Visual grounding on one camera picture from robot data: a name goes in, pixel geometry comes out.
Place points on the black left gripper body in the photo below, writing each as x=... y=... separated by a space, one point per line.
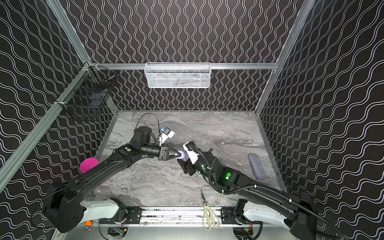
x=163 y=153

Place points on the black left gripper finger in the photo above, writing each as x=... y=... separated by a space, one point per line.
x=173 y=151
x=177 y=156

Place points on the purple earbud charging case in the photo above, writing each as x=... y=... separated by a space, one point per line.
x=182 y=155

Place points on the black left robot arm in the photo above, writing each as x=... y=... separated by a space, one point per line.
x=62 y=205

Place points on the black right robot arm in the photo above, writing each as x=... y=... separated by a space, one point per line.
x=299 y=214

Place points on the grey purple glasses case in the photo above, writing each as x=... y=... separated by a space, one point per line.
x=257 y=167

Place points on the pink plastic goblet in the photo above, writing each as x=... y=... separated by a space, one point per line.
x=87 y=165

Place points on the aluminium back horizontal bar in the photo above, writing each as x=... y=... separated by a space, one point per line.
x=212 y=66

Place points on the aluminium left side bar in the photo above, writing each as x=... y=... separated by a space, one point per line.
x=15 y=161

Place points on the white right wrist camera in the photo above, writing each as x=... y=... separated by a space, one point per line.
x=193 y=156

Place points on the beige handled scissors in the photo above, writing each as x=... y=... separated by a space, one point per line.
x=210 y=219

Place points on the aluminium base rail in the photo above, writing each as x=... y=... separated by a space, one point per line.
x=193 y=217

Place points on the white wire basket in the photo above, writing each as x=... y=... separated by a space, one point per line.
x=178 y=78

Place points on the black wire basket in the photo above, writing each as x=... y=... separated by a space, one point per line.
x=90 y=99

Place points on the aluminium corner frame post left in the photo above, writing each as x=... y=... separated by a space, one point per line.
x=65 y=23

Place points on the aluminium corner frame post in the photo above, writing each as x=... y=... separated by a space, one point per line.
x=65 y=23
x=288 y=46

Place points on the aluminium corner frame post right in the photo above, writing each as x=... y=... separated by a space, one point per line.
x=288 y=46

